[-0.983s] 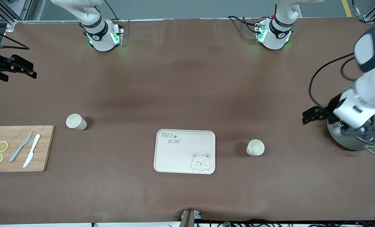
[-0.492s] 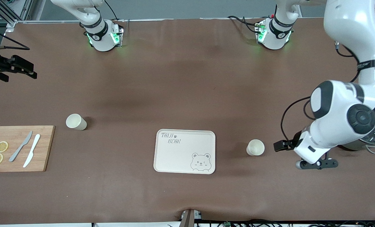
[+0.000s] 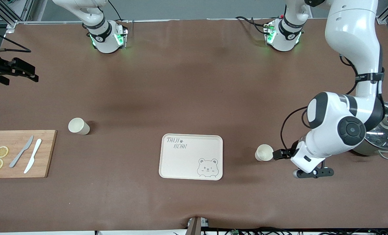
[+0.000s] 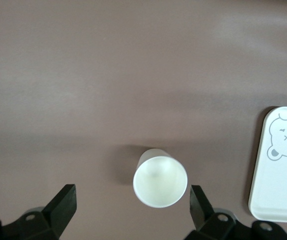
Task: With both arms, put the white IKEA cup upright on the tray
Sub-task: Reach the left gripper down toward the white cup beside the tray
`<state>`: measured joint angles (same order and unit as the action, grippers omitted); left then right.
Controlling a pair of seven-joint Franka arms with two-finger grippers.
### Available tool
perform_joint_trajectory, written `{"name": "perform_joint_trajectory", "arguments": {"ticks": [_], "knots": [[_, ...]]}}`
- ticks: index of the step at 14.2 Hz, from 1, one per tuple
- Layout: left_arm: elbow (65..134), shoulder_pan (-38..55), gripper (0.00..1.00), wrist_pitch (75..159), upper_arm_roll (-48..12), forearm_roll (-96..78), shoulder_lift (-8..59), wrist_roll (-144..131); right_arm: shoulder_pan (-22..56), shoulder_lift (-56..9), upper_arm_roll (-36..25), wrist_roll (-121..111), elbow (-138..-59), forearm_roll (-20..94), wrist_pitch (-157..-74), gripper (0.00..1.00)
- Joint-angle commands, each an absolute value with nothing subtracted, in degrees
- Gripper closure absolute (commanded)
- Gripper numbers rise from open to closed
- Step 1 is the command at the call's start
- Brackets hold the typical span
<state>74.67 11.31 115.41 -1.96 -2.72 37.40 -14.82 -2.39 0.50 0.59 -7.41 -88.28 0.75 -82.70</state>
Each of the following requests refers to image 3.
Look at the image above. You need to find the white plastic knife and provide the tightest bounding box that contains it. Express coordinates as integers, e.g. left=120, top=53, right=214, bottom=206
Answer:
left=23, top=138, right=42, bottom=174

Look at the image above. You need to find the black left base cable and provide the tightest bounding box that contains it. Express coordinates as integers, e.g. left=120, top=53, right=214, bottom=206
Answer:
left=235, top=16, right=270, bottom=35

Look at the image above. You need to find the black base cable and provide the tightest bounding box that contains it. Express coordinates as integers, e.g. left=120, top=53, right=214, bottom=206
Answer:
left=235, top=16, right=270, bottom=35
left=108, top=0, right=123, bottom=22

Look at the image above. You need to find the white bear print tray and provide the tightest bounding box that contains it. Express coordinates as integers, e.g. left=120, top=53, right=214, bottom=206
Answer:
left=158, top=133, right=224, bottom=181

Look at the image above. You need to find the aluminium frame with black struts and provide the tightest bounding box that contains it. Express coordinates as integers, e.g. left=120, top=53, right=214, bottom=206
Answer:
left=0, top=0, right=35, bottom=35

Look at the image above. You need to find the black right base cable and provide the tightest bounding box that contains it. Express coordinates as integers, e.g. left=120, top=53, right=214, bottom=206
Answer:
left=108, top=0, right=123, bottom=22

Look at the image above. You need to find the bamboo cutting board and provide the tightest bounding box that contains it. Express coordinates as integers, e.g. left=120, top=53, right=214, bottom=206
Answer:
left=0, top=130, right=57, bottom=179

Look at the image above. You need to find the white plastic cup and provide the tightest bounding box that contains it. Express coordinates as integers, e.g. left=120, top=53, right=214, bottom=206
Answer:
left=255, top=144, right=275, bottom=162
left=68, top=117, right=91, bottom=135

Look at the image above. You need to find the grey plastic knife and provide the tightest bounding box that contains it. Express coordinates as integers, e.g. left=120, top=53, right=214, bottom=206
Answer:
left=9, top=135, right=34, bottom=168

